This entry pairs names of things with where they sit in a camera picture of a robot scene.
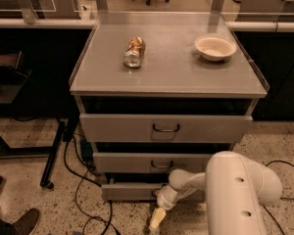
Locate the white paper bowl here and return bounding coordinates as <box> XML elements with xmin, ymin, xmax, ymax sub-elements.
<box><xmin>194</xmin><ymin>35</ymin><xmax>237</xmax><ymax>62</ymax></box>

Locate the black table frame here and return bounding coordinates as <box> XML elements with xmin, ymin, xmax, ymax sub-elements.
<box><xmin>0</xmin><ymin>51</ymin><xmax>79</xmax><ymax>190</ymax></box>

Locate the crushed orange soda can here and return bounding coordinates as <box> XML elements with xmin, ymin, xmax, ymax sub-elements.
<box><xmin>124</xmin><ymin>36</ymin><xmax>146</xmax><ymax>69</ymax></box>

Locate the grey top drawer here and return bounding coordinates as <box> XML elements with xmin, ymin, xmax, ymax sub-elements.
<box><xmin>79</xmin><ymin>114</ymin><xmax>252</xmax><ymax>143</ymax></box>

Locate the grey drawer cabinet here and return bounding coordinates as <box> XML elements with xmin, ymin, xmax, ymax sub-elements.
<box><xmin>69</xmin><ymin>11</ymin><xmax>270</xmax><ymax>204</ymax></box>

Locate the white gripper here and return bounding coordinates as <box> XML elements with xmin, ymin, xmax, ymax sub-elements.
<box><xmin>149</xmin><ymin>185</ymin><xmax>185</xmax><ymax>231</ymax></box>

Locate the grey middle drawer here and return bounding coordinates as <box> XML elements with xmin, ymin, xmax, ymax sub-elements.
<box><xmin>93</xmin><ymin>153</ymin><xmax>212</xmax><ymax>173</ymax></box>

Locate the grey drawer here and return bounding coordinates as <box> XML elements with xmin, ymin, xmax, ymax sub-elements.
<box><xmin>93</xmin><ymin>153</ymin><xmax>212</xmax><ymax>173</ymax></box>
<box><xmin>100</xmin><ymin>181</ymin><xmax>207</xmax><ymax>204</ymax></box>
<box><xmin>79</xmin><ymin>114</ymin><xmax>252</xmax><ymax>143</ymax></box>

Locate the grey bottom drawer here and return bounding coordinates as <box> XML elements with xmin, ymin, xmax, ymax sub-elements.
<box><xmin>100</xmin><ymin>181</ymin><xmax>207</xmax><ymax>204</ymax></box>

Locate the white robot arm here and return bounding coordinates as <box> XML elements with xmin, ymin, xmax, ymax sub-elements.
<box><xmin>149</xmin><ymin>151</ymin><xmax>282</xmax><ymax>235</ymax></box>

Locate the black floor cable left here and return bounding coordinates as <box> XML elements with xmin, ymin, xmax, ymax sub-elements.
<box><xmin>63</xmin><ymin>132</ymin><xmax>122</xmax><ymax>235</ymax></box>

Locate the black floor cable right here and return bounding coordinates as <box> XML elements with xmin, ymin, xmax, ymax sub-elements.
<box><xmin>263</xmin><ymin>160</ymin><xmax>294</xmax><ymax>235</ymax></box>

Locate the white horizontal rail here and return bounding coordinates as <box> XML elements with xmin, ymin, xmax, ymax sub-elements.
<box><xmin>0</xmin><ymin>19</ymin><xmax>294</xmax><ymax>32</ymax></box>

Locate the black floor cable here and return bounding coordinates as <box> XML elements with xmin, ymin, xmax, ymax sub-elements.
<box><xmin>263</xmin><ymin>160</ymin><xmax>294</xmax><ymax>235</ymax></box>
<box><xmin>63</xmin><ymin>132</ymin><xmax>122</xmax><ymax>235</ymax></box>

